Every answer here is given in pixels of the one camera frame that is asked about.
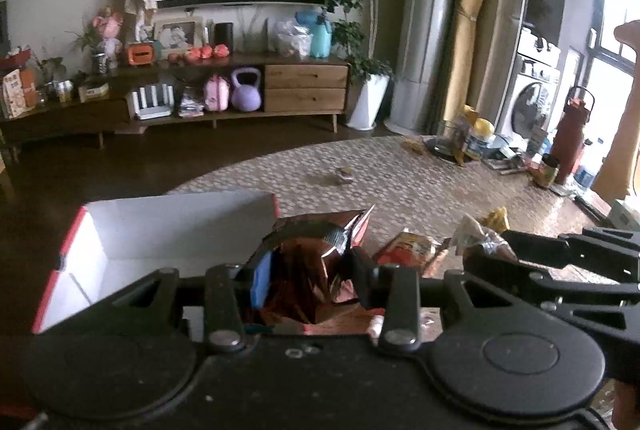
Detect white can yellow lid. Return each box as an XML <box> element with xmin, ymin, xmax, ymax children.
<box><xmin>465</xmin><ymin>119</ymin><xmax>497</xmax><ymax>161</ymax></box>

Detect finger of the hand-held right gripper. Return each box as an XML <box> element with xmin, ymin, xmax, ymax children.
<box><xmin>502</xmin><ymin>225</ymin><xmax>640</xmax><ymax>283</ymax></box>
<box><xmin>462</xmin><ymin>250</ymin><xmax>640</xmax><ymax>346</ymax></box>

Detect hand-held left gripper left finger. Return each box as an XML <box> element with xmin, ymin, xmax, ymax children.
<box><xmin>100</xmin><ymin>253</ymin><xmax>274</xmax><ymax>353</ymax></box>

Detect red cardboard box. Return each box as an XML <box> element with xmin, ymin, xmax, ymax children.
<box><xmin>31</xmin><ymin>190</ymin><xmax>281</xmax><ymax>336</ymax></box>

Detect grey curtain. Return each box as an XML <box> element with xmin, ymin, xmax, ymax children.
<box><xmin>480</xmin><ymin>0</ymin><xmax>531</xmax><ymax>126</ymax></box>

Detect green label jar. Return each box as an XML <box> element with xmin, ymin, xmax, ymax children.
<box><xmin>537</xmin><ymin>154</ymin><xmax>562</xmax><ymax>187</ymax></box>

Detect pink small case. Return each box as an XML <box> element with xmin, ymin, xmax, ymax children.
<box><xmin>203</xmin><ymin>75</ymin><xmax>231</xmax><ymax>112</ymax></box>

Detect white planter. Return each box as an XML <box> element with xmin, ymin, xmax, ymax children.
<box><xmin>346</xmin><ymin>73</ymin><xmax>391</xmax><ymax>131</ymax></box>

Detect clear plastic water bottle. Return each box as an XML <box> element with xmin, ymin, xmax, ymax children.
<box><xmin>575</xmin><ymin>137</ymin><xmax>603</xmax><ymax>191</ymax></box>

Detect orange brown snack bag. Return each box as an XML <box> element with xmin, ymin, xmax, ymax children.
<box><xmin>372</xmin><ymin>230</ymin><xmax>453</xmax><ymax>278</ymax></box>

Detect wooden drawer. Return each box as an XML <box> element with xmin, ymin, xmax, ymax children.
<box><xmin>264</xmin><ymin>64</ymin><xmax>349</xmax><ymax>90</ymax></box>
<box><xmin>264</xmin><ymin>88</ymin><xmax>347</xmax><ymax>113</ymax></box>

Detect white photo frame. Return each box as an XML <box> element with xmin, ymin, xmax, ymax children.
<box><xmin>152</xmin><ymin>16</ymin><xmax>203</xmax><ymax>56</ymax></box>

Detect wooden TV cabinet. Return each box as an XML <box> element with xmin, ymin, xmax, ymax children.
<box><xmin>0</xmin><ymin>53</ymin><xmax>351</xmax><ymax>151</ymax></box>

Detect clear plastic bag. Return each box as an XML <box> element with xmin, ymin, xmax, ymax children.
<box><xmin>270</xmin><ymin>18</ymin><xmax>313</xmax><ymax>57</ymax></box>

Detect black pen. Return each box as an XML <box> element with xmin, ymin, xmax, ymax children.
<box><xmin>575</xmin><ymin>195</ymin><xmax>608</xmax><ymax>218</ymax></box>

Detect pale green tissue box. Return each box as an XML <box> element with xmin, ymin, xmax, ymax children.
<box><xmin>610</xmin><ymin>199</ymin><xmax>640</xmax><ymax>226</ymax></box>

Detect dark red snack bag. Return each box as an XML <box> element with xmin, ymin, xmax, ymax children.
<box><xmin>242</xmin><ymin>207</ymin><xmax>376</xmax><ymax>326</ymax></box>

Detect yellow snack packet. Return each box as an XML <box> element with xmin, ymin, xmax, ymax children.
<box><xmin>482</xmin><ymin>207</ymin><xmax>511</xmax><ymax>231</ymax></box>

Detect light blue spray bottle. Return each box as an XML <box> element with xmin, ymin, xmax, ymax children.
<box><xmin>295</xmin><ymin>10</ymin><xmax>333</xmax><ymax>58</ymax></box>

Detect yellow curtain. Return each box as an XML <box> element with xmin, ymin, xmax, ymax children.
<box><xmin>442</xmin><ymin>0</ymin><xmax>501</xmax><ymax>123</ymax></box>

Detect orange white paper bag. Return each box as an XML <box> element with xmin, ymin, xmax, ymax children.
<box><xmin>2</xmin><ymin>68</ymin><xmax>38</xmax><ymax>118</ymax></box>

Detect stack of booklets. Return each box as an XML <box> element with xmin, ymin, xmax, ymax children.
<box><xmin>178</xmin><ymin>86</ymin><xmax>205</xmax><ymax>117</ymax></box>

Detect brown yellow package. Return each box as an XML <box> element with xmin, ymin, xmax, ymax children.
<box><xmin>452</xmin><ymin>105</ymin><xmax>476</xmax><ymax>166</ymax></box>

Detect red gift box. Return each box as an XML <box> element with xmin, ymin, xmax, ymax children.
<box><xmin>0</xmin><ymin>50</ymin><xmax>33</xmax><ymax>71</ymax></box>

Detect small yellow bottles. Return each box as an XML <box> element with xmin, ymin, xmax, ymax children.
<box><xmin>50</xmin><ymin>80</ymin><xmax>76</xmax><ymax>104</ymax></box>

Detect small white box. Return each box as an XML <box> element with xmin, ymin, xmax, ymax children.
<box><xmin>78</xmin><ymin>83</ymin><xmax>110</xmax><ymax>104</ymax></box>

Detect tan tall object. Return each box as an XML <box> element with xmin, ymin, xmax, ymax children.
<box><xmin>592</xmin><ymin>19</ymin><xmax>640</xmax><ymax>201</ymax></box>

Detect grey tower air conditioner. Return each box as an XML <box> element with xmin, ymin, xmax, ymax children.
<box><xmin>389</xmin><ymin>0</ymin><xmax>458</xmax><ymax>133</ymax></box>

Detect pink plush bouquet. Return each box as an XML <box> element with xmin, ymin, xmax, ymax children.
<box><xmin>92</xmin><ymin>10</ymin><xmax>123</xmax><ymax>61</ymax></box>

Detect purple kettlebell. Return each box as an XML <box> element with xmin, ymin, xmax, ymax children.
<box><xmin>230</xmin><ymin>67</ymin><xmax>262</xmax><ymax>112</ymax></box>

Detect white router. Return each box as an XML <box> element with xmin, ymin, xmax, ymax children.
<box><xmin>131</xmin><ymin>83</ymin><xmax>175</xmax><ymax>120</ymax></box>

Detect black plate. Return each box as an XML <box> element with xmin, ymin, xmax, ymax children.
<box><xmin>425</xmin><ymin>136</ymin><xmax>468</xmax><ymax>158</ymax></box>

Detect person's right forearm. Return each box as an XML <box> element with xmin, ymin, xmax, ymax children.
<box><xmin>611</xmin><ymin>380</ymin><xmax>640</xmax><ymax>430</ymax></box>

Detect small green plant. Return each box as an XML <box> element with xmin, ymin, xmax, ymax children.
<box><xmin>35</xmin><ymin>55</ymin><xmax>68</xmax><ymax>86</ymax></box>

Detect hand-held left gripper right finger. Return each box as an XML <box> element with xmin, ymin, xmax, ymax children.
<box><xmin>351</xmin><ymin>247</ymin><xmax>531</xmax><ymax>353</ymax></box>

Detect white washing machine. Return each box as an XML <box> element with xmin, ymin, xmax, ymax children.
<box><xmin>495</xmin><ymin>28</ymin><xmax>563</xmax><ymax>141</ymax></box>

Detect dark red thermos bottle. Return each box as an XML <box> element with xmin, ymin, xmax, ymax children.
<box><xmin>552</xmin><ymin>86</ymin><xmax>595</xmax><ymax>185</ymax></box>

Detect orange box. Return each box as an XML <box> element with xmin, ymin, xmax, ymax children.
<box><xmin>126</xmin><ymin>43</ymin><xmax>153</xmax><ymax>65</ymax></box>

